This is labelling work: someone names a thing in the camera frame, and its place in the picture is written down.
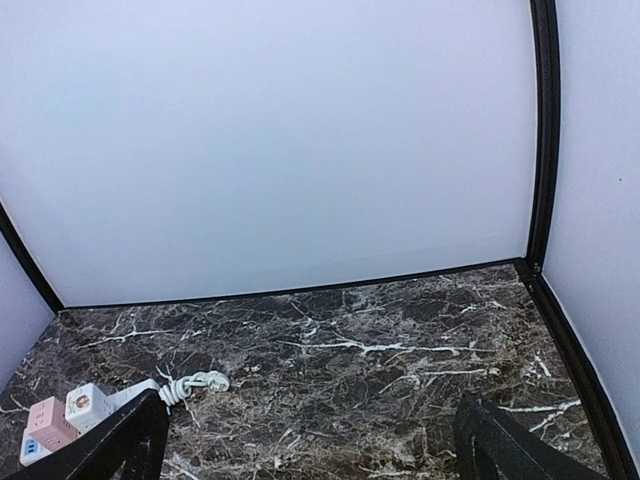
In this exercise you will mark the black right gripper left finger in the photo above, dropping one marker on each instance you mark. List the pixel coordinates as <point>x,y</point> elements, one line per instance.
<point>131,442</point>

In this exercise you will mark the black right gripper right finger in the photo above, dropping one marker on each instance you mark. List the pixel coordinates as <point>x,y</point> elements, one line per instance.
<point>490,444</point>

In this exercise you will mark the white cube socket adapter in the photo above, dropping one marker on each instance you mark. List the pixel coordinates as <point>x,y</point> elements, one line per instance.
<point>86,407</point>

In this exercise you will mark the pink cube socket adapter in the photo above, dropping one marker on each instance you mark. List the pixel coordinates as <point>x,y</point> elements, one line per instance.
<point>48,425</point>

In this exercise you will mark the white multicolour power strip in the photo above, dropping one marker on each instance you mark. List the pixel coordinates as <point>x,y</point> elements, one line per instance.
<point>172,393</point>

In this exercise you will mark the black left frame post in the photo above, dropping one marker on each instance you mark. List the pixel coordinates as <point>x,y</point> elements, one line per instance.
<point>28,263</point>

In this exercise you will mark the black frame post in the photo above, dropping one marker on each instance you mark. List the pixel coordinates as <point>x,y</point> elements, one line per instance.
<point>28,263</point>
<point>548,99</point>

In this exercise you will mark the black right frame post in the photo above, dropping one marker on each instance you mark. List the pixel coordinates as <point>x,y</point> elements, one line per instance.
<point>548,99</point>

